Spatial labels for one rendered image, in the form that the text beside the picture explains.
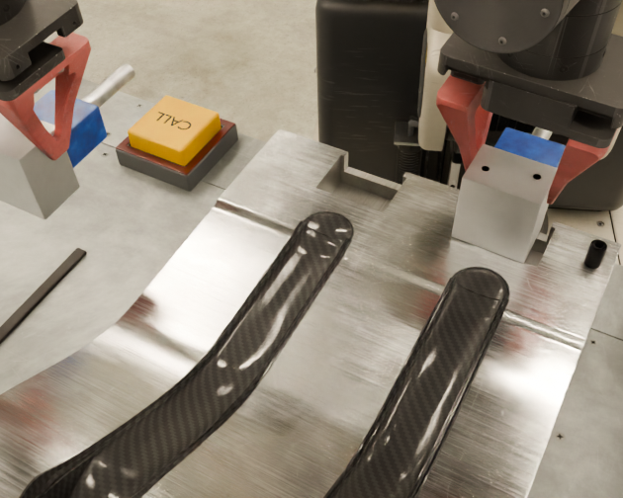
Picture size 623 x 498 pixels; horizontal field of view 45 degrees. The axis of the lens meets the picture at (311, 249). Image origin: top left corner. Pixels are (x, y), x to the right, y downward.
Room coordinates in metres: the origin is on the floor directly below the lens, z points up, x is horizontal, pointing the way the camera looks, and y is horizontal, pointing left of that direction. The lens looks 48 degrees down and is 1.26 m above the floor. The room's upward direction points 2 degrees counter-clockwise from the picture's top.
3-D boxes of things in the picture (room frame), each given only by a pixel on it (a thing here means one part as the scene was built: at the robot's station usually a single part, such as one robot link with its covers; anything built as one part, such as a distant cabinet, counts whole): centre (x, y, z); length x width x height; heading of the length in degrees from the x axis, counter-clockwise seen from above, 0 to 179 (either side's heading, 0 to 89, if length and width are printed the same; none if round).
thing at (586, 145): (0.34, -0.14, 0.97); 0.07 x 0.07 x 0.09; 59
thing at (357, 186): (0.40, -0.04, 0.87); 0.05 x 0.05 x 0.04; 60
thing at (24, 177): (0.42, 0.16, 0.93); 0.13 x 0.05 x 0.05; 149
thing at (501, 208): (0.38, -0.15, 0.92); 0.13 x 0.05 x 0.05; 149
